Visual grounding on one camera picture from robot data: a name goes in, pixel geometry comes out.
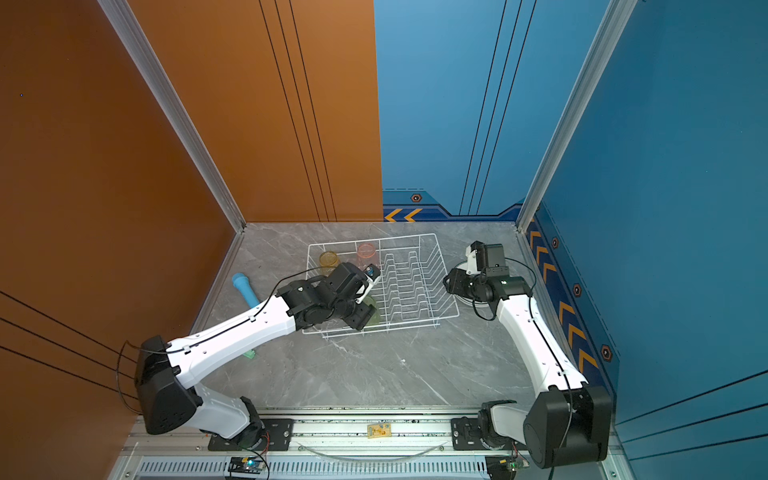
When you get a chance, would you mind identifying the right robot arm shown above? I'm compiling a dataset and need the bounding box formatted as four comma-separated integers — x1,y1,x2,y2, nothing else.
443,268,613,468

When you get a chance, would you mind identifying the left green circuit board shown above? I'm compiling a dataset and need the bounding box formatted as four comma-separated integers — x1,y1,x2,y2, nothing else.
227,455,271,479

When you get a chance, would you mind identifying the yellow sticker tag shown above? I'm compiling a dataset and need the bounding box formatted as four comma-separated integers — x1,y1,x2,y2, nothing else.
366,422,392,439

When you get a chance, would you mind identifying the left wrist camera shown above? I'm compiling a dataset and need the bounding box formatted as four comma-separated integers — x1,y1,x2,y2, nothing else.
358,264,381,299

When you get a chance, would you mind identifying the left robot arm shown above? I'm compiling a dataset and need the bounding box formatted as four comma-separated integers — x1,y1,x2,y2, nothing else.
134,262,381,450

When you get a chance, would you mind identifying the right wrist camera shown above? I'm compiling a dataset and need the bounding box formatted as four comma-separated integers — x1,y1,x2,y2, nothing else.
465,241,509,278

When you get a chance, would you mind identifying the aluminium corner post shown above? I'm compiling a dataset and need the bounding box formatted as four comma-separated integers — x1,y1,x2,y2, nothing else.
515,0,640,233
97,0,248,233

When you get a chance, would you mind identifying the pink glass cup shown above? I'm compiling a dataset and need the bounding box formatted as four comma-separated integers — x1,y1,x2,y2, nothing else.
356,242,380,270

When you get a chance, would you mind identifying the right circuit board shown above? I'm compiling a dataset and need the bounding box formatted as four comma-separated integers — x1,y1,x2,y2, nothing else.
485,456,529,480

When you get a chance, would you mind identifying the yellow glass cup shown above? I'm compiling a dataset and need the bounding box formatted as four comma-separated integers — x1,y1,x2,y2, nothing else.
319,250,341,276

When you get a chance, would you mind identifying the green glass cup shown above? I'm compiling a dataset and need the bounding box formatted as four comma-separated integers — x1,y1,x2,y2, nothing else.
363,296,382,329

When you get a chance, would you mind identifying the left aluminium corner post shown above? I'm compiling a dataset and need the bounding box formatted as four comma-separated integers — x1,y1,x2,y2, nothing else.
97,0,248,233

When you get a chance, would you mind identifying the blue cylindrical tool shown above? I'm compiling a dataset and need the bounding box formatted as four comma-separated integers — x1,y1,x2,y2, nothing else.
232,273,260,309

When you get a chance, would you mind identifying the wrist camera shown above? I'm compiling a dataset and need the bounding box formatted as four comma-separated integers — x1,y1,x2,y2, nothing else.
358,264,381,299
465,241,509,278

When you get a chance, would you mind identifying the right aluminium corner post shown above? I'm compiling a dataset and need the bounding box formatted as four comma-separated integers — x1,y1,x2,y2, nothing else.
515,0,640,233

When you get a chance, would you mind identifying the white wire dish rack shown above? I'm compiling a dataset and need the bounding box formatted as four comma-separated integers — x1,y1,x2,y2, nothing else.
304,233,459,339

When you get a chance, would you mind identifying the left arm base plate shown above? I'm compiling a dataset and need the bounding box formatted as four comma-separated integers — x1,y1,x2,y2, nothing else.
207,418,294,453

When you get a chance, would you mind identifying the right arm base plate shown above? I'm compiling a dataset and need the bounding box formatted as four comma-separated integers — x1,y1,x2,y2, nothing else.
450,416,527,451

